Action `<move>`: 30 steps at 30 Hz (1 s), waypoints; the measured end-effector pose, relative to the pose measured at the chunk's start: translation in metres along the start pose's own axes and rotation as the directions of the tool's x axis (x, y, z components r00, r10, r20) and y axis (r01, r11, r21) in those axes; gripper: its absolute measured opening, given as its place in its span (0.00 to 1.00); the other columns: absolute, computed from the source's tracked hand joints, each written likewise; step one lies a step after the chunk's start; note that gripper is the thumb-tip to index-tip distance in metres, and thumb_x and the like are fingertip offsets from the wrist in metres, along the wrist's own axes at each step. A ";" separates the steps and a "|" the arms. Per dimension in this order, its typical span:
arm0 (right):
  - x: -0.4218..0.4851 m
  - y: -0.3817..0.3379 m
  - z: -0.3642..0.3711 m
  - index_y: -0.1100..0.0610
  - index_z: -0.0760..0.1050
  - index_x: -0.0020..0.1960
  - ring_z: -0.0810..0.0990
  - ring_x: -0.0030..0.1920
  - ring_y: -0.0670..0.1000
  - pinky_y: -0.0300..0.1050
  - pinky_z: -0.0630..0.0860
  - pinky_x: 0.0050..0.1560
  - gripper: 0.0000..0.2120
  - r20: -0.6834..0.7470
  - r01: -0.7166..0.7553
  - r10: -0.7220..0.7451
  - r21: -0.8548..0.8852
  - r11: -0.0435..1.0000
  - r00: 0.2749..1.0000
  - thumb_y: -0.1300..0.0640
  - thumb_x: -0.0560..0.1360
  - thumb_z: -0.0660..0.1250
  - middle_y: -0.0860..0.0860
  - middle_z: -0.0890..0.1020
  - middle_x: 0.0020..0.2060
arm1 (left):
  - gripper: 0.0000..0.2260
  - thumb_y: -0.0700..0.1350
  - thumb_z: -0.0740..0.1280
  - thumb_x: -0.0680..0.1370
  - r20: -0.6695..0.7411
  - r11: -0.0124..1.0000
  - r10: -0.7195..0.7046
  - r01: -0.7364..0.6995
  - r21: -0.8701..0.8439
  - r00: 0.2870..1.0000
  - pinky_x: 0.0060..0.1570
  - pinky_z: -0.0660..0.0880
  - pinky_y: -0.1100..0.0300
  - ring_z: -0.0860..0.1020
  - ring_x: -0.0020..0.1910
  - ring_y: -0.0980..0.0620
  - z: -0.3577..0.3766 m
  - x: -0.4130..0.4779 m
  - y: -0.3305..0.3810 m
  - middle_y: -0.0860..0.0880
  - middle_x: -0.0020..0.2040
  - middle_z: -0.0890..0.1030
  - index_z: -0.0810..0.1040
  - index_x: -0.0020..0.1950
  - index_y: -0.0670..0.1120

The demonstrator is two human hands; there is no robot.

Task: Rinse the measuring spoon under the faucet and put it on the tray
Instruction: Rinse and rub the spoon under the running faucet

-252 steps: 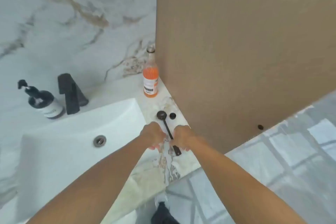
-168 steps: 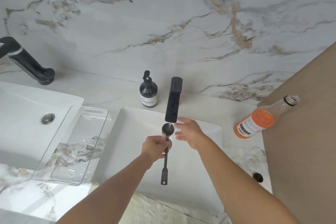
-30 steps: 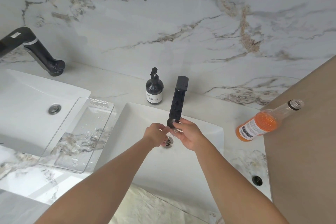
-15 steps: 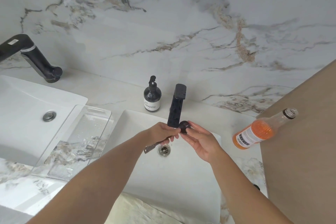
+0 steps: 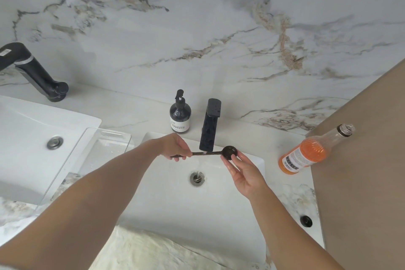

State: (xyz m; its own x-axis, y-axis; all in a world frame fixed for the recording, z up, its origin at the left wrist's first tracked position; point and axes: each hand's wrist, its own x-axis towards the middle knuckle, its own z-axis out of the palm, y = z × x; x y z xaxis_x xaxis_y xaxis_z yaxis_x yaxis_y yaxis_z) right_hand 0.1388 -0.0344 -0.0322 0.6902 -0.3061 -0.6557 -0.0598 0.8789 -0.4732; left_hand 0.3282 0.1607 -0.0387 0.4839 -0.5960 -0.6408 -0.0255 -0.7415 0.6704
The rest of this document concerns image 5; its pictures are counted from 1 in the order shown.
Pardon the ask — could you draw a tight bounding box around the person's left hand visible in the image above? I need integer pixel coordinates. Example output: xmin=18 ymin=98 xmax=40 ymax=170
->
xmin=157 ymin=133 xmax=193 ymax=162

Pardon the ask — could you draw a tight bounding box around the person's right hand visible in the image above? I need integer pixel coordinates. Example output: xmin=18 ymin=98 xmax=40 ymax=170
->
xmin=220 ymin=150 xmax=270 ymax=201

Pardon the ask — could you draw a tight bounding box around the dark long-handled spoon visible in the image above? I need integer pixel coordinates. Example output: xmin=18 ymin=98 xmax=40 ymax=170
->
xmin=170 ymin=146 xmax=238 ymax=161

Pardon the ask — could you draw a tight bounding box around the person's right forearm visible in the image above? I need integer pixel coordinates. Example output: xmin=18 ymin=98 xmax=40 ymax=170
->
xmin=249 ymin=184 xmax=345 ymax=270

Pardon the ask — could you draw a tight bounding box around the person's left forearm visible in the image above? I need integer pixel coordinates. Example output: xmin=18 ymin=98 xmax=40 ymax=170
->
xmin=0 ymin=139 xmax=163 ymax=270

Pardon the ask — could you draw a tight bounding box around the chrome sink drain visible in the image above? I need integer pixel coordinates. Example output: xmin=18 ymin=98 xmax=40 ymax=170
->
xmin=190 ymin=171 xmax=206 ymax=187
xmin=46 ymin=136 xmax=64 ymax=151

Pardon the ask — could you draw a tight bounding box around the dark soap pump bottle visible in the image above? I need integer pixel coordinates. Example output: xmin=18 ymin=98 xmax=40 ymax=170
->
xmin=169 ymin=89 xmax=192 ymax=134

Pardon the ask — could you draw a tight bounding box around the black square basin faucet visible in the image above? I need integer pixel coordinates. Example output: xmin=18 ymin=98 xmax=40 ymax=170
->
xmin=199 ymin=99 xmax=222 ymax=153

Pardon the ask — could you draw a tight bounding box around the white rectangular sink basin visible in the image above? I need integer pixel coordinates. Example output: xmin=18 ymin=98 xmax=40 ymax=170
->
xmin=118 ymin=131 xmax=266 ymax=265

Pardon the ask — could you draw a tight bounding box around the clear bottle with orange liquid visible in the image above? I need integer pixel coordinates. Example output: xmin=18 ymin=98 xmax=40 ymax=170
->
xmin=278 ymin=124 xmax=356 ymax=176

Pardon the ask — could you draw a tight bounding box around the clear plastic tray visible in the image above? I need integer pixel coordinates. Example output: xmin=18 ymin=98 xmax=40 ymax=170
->
xmin=34 ymin=127 xmax=132 ymax=216

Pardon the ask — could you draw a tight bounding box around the beige side panel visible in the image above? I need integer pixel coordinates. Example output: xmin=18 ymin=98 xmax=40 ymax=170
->
xmin=305 ymin=58 xmax=405 ymax=270

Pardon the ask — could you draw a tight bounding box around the black angled faucet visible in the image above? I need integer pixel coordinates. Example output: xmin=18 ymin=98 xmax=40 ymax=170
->
xmin=0 ymin=42 xmax=69 ymax=103

